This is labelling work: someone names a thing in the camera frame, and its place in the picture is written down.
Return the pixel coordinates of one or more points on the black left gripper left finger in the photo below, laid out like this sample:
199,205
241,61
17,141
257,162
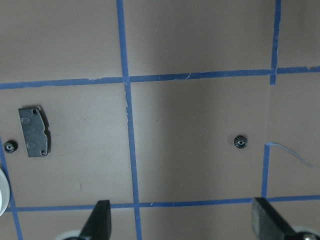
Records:
97,227

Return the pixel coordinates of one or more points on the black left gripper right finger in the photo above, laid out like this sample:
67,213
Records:
268,224

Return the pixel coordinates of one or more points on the black bearing gear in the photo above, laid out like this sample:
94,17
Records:
10,146
240,142

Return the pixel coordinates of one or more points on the black brake pad plate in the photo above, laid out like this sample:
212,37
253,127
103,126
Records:
35,131

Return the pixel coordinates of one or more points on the white curved plastic bracket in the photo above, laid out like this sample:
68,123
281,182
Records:
5,192

